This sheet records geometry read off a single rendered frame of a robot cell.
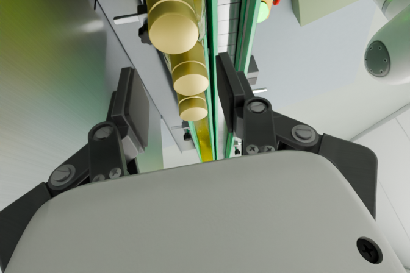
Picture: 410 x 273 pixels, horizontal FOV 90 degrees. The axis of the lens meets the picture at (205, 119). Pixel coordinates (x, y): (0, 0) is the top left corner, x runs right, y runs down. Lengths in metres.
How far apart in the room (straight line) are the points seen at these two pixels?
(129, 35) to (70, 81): 0.29
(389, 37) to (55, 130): 0.43
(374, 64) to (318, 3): 0.30
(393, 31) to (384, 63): 0.05
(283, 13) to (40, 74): 0.65
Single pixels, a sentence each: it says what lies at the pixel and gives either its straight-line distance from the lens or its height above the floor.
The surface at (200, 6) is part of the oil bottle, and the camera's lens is 0.24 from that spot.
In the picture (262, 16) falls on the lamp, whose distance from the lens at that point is 0.58.
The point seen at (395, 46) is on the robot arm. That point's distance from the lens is 0.40.
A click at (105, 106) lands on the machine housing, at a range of 0.38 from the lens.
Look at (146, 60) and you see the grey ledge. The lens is 0.58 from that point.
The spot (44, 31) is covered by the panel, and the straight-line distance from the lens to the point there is 0.25.
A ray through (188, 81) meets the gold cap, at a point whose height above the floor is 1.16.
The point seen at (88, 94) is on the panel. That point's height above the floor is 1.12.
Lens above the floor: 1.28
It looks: 26 degrees down
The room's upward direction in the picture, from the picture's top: 170 degrees clockwise
